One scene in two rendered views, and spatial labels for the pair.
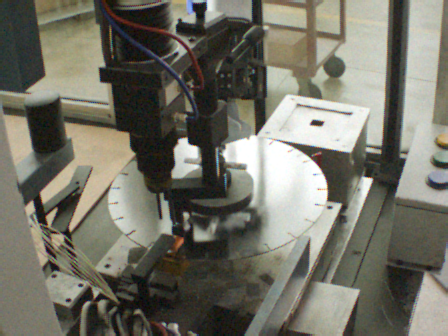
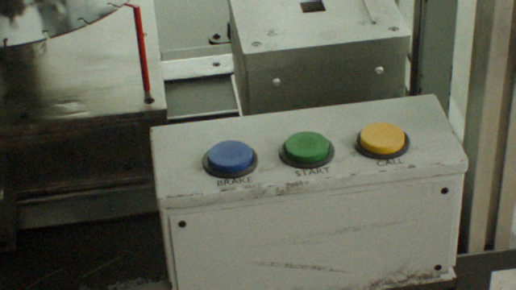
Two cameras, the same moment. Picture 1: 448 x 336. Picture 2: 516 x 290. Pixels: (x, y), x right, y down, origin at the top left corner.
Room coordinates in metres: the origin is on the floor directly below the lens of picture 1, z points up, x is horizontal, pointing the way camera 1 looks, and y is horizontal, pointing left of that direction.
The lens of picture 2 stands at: (0.55, -1.01, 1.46)
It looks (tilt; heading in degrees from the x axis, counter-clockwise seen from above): 37 degrees down; 59
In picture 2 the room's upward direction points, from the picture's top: 3 degrees counter-clockwise
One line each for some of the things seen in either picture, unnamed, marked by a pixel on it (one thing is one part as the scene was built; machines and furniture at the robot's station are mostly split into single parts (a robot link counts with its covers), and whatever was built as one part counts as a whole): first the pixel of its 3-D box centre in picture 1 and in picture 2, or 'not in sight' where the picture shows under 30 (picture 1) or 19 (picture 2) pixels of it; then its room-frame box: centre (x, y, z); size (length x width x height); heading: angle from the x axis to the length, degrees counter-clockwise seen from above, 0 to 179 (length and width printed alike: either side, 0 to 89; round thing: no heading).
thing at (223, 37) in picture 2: not in sight; (239, 29); (1.15, 0.03, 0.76); 0.09 x 0.03 x 0.03; 155
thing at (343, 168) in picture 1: (316, 155); (313, 61); (1.13, -0.18, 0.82); 0.18 x 0.18 x 0.15; 65
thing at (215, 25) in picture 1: (203, 74); not in sight; (0.77, 0.02, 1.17); 0.06 x 0.05 x 0.20; 146
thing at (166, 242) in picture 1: (158, 270); not in sight; (0.67, 0.09, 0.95); 0.10 x 0.03 x 0.07; 155
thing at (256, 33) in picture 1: (233, 42); not in sight; (0.79, -0.02, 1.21); 0.08 x 0.06 x 0.03; 155
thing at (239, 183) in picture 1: (216, 182); not in sight; (0.85, 0.01, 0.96); 0.11 x 0.11 x 0.03
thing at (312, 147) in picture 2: (442, 161); (306, 151); (0.97, -0.40, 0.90); 0.04 x 0.04 x 0.02
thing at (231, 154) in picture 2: (438, 181); (230, 161); (0.90, -0.37, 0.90); 0.04 x 0.04 x 0.02
